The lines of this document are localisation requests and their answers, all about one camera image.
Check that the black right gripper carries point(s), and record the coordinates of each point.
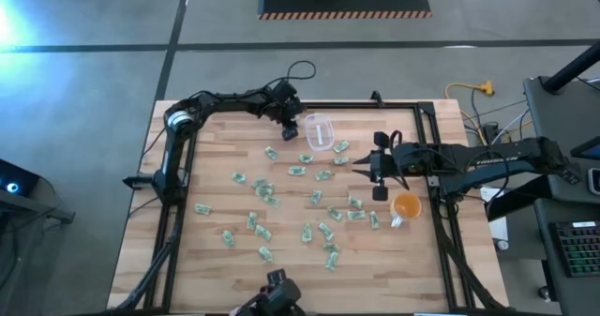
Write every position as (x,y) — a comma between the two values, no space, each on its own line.
(379,166)

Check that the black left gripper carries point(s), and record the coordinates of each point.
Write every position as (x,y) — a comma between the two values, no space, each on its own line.
(287,109)

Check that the clear plastic container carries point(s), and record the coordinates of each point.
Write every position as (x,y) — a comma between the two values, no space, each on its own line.
(311,124)

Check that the bill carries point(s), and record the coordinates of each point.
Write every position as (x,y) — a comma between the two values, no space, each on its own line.
(263,232)
(307,232)
(265,254)

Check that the bills pile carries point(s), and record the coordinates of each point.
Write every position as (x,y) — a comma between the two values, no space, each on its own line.
(332,261)

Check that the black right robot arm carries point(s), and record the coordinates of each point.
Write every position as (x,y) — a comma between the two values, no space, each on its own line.
(492,161)

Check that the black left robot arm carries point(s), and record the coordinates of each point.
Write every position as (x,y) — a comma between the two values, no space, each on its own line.
(171,159)

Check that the yellow mug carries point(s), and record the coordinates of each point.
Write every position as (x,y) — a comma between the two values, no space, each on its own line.
(407,207)

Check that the black power strip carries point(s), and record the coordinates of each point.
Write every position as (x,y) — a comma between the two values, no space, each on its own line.
(491,130)

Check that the white box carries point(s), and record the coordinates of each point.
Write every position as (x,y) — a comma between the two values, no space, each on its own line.
(499,229)

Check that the small black controller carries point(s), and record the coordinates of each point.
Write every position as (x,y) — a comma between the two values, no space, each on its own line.
(569,176)

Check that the dark grey keyboard desk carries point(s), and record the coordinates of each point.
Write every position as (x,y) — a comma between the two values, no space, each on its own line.
(576,210)

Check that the grey caster wheel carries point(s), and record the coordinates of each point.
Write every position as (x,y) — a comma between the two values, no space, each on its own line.
(544,292)

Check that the black tablet screen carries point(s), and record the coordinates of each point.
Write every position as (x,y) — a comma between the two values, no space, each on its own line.
(589,151)

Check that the backlit black keyboard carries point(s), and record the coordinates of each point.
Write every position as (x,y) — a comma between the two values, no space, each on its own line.
(579,250)

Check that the white-edged phone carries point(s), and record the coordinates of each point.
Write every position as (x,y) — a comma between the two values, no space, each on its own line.
(595,181)

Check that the black side stand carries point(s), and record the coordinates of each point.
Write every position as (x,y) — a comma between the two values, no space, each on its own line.
(47,211)

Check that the black computer with blue light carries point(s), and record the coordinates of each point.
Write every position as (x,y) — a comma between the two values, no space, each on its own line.
(19,177)

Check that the black aluminium table frame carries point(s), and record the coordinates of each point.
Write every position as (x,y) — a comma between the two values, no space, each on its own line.
(356,105)

